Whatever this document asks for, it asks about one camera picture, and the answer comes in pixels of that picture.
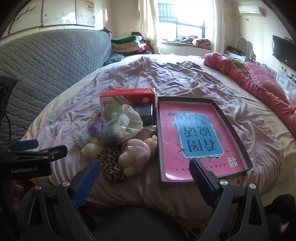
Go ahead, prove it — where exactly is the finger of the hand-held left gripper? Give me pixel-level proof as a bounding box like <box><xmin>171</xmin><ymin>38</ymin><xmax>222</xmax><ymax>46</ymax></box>
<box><xmin>15</xmin><ymin>139</ymin><xmax>39</xmax><ymax>151</ymax></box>
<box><xmin>40</xmin><ymin>145</ymin><xmax>67</xmax><ymax>161</ymax></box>

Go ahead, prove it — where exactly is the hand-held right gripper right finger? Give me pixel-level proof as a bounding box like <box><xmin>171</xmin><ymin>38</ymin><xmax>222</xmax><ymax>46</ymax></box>
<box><xmin>189</xmin><ymin>159</ymin><xmax>270</xmax><ymax>241</ymax></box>

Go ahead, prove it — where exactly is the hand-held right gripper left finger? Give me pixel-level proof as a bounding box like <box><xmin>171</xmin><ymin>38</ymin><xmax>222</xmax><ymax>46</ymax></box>
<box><xmin>17</xmin><ymin>159</ymin><xmax>102</xmax><ymax>241</ymax></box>

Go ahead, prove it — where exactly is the leopard print scrunchie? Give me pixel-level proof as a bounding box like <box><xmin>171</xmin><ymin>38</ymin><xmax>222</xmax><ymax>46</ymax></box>
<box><xmin>98</xmin><ymin>142</ymin><xmax>126</xmax><ymax>183</ymax></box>

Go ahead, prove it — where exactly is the cream plush toy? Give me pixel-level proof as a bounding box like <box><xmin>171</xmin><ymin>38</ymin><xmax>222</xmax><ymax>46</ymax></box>
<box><xmin>118</xmin><ymin>139</ymin><xmax>151</xmax><ymax>178</ymax></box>
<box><xmin>81</xmin><ymin>141</ymin><xmax>102</xmax><ymax>156</ymax></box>

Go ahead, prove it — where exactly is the purple bow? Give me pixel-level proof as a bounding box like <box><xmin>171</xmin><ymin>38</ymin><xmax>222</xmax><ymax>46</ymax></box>
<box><xmin>89</xmin><ymin>117</ymin><xmax>104</xmax><ymax>136</ymax></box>

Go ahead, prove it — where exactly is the dark cardboard box tray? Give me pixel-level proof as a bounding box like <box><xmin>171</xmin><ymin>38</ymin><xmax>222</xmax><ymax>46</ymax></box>
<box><xmin>157</xmin><ymin>96</ymin><xmax>253</xmax><ymax>188</ymax></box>

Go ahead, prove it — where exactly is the green white tissue pack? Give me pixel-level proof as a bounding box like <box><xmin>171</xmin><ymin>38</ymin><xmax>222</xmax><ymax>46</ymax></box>
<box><xmin>74</xmin><ymin>113</ymin><xmax>131</xmax><ymax>145</ymax></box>

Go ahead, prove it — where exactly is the pink book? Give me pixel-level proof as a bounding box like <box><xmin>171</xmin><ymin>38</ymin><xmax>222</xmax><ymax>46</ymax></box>
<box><xmin>161</xmin><ymin>101</ymin><xmax>245</xmax><ymax>181</ymax></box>

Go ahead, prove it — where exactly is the grey quilted headboard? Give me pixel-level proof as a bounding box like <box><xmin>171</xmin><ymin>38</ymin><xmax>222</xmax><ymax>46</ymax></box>
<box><xmin>0</xmin><ymin>29</ymin><xmax>114</xmax><ymax>142</ymax></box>

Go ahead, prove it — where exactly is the dark cloth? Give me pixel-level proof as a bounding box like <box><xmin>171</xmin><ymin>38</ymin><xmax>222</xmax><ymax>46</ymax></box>
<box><xmin>266</xmin><ymin>195</ymin><xmax>296</xmax><ymax>241</ymax></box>

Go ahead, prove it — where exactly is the small black box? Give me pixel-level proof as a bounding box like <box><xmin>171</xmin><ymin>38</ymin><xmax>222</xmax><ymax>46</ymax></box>
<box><xmin>133</xmin><ymin>104</ymin><xmax>154</xmax><ymax>127</ymax></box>

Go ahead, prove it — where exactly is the red tissue box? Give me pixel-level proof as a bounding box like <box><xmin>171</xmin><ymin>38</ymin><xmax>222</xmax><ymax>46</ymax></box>
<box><xmin>99</xmin><ymin>88</ymin><xmax>156</xmax><ymax>116</ymax></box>

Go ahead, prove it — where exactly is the dark patterned cushion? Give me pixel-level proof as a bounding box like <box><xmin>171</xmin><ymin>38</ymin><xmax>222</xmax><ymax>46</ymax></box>
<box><xmin>103</xmin><ymin>53</ymin><xmax>124</xmax><ymax>66</ymax></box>

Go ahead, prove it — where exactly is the lilac printed blanket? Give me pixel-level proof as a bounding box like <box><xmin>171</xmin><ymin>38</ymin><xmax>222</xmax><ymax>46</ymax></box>
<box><xmin>21</xmin><ymin>56</ymin><xmax>285</xmax><ymax>209</ymax></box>

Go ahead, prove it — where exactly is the pink quilt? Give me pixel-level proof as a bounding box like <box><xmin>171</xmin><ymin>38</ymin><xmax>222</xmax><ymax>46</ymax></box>
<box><xmin>203</xmin><ymin>52</ymin><xmax>296</xmax><ymax>137</ymax></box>

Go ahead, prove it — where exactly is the clear plastic bag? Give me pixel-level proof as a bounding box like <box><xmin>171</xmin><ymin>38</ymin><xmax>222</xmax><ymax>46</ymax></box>
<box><xmin>285</xmin><ymin>88</ymin><xmax>296</xmax><ymax>107</ymax></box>

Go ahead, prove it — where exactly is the green cloth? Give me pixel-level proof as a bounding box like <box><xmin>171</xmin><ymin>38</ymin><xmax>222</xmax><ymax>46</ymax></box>
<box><xmin>228</xmin><ymin>54</ymin><xmax>250</xmax><ymax>75</ymax></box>

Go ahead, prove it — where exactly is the pink quilted pillow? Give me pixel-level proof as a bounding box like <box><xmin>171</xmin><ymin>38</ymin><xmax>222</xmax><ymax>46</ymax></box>
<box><xmin>242</xmin><ymin>61</ymin><xmax>287</xmax><ymax>98</ymax></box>

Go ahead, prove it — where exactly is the stack of folded clothes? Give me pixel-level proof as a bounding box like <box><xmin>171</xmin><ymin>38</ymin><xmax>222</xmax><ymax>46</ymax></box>
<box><xmin>111</xmin><ymin>32</ymin><xmax>153</xmax><ymax>56</ymax></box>

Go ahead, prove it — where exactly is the white dresser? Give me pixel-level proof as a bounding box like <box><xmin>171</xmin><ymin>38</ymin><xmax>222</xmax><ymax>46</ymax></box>
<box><xmin>276</xmin><ymin>67</ymin><xmax>296</xmax><ymax>93</ymax></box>

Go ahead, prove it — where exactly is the dark storage box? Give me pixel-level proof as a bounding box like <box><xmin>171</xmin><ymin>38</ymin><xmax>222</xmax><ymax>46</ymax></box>
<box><xmin>225</xmin><ymin>45</ymin><xmax>245</xmax><ymax>57</ymax></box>

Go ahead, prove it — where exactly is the crumpled patterned blanket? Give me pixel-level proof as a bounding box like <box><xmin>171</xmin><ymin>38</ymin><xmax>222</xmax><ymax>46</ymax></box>
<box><xmin>173</xmin><ymin>36</ymin><xmax>212</xmax><ymax>49</ymax></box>

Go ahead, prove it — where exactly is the vanity mirror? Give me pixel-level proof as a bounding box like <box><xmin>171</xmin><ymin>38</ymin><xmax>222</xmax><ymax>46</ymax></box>
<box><xmin>237</xmin><ymin>37</ymin><xmax>255</xmax><ymax>59</ymax></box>

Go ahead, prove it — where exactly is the green window seat mat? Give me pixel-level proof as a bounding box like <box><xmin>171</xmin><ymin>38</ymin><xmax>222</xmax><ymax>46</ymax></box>
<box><xmin>161</xmin><ymin>41</ymin><xmax>212</xmax><ymax>50</ymax></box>

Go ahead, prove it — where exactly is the black television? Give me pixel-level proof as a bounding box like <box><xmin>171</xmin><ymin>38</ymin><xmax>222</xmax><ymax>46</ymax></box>
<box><xmin>272</xmin><ymin>35</ymin><xmax>296</xmax><ymax>71</ymax></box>

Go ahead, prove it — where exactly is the window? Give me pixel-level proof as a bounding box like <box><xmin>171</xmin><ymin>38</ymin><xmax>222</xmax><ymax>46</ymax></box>
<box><xmin>157</xmin><ymin>0</ymin><xmax>214</xmax><ymax>39</ymax></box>

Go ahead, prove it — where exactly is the cream curtain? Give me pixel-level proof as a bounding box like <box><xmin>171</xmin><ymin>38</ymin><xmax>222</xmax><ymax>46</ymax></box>
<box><xmin>141</xmin><ymin>0</ymin><xmax>162</xmax><ymax>55</ymax></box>

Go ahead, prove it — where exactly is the white air conditioner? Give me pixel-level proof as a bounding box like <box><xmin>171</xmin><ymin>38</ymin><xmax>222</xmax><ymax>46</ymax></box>
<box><xmin>238</xmin><ymin>5</ymin><xmax>266</xmax><ymax>16</ymax></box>

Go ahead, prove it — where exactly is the blossom wall painting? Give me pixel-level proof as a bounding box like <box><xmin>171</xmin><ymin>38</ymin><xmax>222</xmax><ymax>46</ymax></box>
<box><xmin>0</xmin><ymin>0</ymin><xmax>109</xmax><ymax>35</ymax></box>

